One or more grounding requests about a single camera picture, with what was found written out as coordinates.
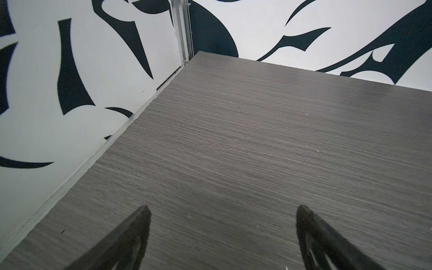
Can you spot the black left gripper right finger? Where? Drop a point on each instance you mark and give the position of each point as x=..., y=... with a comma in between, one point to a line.
x=323, y=248

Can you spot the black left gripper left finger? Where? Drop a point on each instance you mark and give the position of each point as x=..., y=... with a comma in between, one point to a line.
x=122, y=249

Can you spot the aluminium frame corner post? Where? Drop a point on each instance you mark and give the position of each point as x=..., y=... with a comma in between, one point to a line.
x=181, y=20

